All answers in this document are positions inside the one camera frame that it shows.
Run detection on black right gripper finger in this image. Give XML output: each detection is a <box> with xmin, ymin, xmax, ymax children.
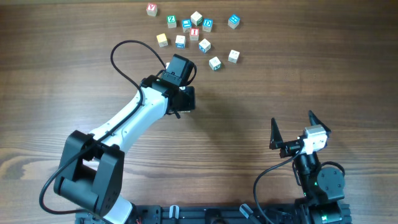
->
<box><xmin>308</xmin><ymin>110</ymin><xmax>331</xmax><ymax>134</ymax></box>
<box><xmin>270</xmin><ymin>118</ymin><xmax>283</xmax><ymax>145</ymax></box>

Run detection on red letter I block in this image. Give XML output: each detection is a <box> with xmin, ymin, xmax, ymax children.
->
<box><xmin>190</xmin><ymin>28</ymin><xmax>199</xmax><ymax>41</ymax></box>

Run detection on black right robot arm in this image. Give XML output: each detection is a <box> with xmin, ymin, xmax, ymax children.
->
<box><xmin>269</xmin><ymin>111</ymin><xmax>351</xmax><ymax>223</ymax></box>

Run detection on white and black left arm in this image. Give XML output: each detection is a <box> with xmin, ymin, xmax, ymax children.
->
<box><xmin>53</xmin><ymin>75</ymin><xmax>195</xmax><ymax>223</ymax></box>

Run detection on white block green side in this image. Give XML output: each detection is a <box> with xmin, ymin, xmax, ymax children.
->
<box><xmin>209</xmin><ymin>57</ymin><xmax>222</xmax><ymax>71</ymax></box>

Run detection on white and blue block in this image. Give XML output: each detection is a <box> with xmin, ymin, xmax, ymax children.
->
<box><xmin>175</xmin><ymin>35</ymin><xmax>186</xmax><ymax>49</ymax></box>

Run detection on white block blue sides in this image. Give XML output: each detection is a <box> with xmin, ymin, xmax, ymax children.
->
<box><xmin>198</xmin><ymin>39</ymin><xmax>211</xmax><ymax>54</ymax></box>

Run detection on yellow top block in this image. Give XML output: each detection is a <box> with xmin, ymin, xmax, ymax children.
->
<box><xmin>156</xmin><ymin>34</ymin><xmax>168</xmax><ymax>47</ymax></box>

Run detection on plain white wooden block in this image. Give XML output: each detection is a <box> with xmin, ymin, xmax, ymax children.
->
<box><xmin>228</xmin><ymin>50</ymin><xmax>240</xmax><ymax>63</ymax></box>

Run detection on blue letter L block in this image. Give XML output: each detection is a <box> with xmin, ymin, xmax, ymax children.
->
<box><xmin>182</xmin><ymin>19</ymin><xmax>192</xmax><ymax>32</ymax></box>

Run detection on blue letter D block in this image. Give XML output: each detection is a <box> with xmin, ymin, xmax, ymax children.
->
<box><xmin>202</xmin><ymin>18</ymin><xmax>213</xmax><ymax>32</ymax></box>

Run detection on green letter Z block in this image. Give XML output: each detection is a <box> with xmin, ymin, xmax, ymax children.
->
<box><xmin>167</xmin><ymin>15</ymin><xmax>177</xmax><ymax>29</ymax></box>

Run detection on plain white and green block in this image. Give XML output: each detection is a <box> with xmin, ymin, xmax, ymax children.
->
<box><xmin>190</xmin><ymin>11</ymin><xmax>203</xmax><ymax>26</ymax></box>

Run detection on blue picture block far right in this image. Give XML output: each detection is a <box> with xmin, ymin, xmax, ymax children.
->
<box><xmin>228</xmin><ymin>14</ymin><xmax>240</xmax><ymax>29</ymax></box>

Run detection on red letter Y block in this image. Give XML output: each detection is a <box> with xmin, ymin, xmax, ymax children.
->
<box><xmin>146</xmin><ymin>3</ymin><xmax>158</xmax><ymax>17</ymax></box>

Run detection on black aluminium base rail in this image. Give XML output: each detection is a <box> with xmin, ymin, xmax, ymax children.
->
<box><xmin>74</xmin><ymin>203</ymin><xmax>353</xmax><ymax>224</ymax></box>

